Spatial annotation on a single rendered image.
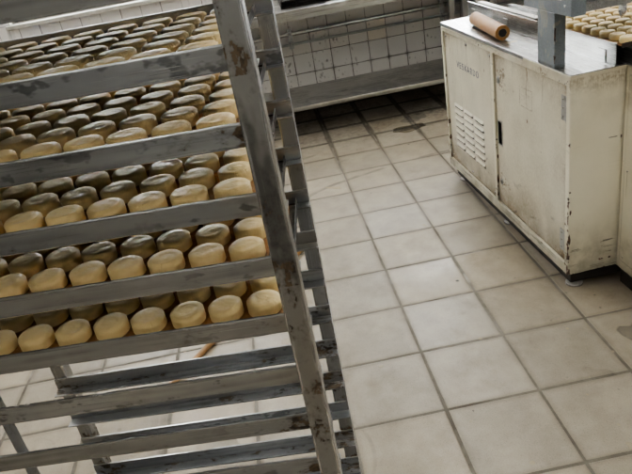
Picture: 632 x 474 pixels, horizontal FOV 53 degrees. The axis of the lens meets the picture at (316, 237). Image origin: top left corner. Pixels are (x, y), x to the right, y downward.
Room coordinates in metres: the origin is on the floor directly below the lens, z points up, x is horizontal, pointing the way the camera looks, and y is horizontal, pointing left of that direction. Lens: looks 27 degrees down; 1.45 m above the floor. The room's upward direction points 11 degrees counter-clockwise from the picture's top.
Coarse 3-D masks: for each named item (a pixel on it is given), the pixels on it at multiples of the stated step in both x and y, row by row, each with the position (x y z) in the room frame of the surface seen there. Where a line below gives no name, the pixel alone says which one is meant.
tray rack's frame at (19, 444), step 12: (60, 372) 1.18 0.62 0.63; (72, 372) 1.21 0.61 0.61; (0, 396) 0.99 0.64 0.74; (72, 396) 1.18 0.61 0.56; (12, 432) 0.97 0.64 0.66; (84, 432) 1.19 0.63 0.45; (96, 432) 1.20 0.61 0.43; (12, 444) 0.96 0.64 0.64; (24, 444) 0.99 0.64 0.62; (36, 468) 0.99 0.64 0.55
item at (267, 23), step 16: (272, 0) 1.16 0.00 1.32; (272, 16) 1.14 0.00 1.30; (272, 32) 1.14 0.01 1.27; (272, 48) 1.14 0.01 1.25; (272, 80) 1.14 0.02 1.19; (288, 96) 1.14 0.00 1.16; (288, 128) 1.14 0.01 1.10; (288, 144) 1.14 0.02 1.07; (304, 176) 1.14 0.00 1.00; (304, 224) 1.14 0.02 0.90; (320, 256) 1.15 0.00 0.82; (320, 288) 1.14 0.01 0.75; (320, 304) 1.14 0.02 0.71; (336, 368) 1.14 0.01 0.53; (336, 400) 1.14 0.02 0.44; (352, 448) 1.14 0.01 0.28
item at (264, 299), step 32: (224, 288) 0.83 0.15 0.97; (256, 288) 0.83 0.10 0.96; (0, 320) 0.86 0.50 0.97; (32, 320) 0.87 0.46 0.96; (64, 320) 0.86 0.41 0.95; (96, 320) 0.84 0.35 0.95; (128, 320) 0.81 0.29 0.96; (160, 320) 0.78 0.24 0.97; (192, 320) 0.77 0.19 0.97; (224, 320) 0.76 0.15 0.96; (0, 352) 0.79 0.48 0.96
